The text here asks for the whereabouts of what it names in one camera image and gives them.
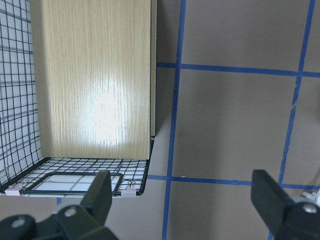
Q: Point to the wire basket with wood panels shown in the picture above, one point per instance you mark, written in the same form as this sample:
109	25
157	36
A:
77	95

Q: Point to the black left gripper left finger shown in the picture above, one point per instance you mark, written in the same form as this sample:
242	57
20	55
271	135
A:
84	221

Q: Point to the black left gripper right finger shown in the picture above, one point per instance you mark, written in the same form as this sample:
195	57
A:
286	217

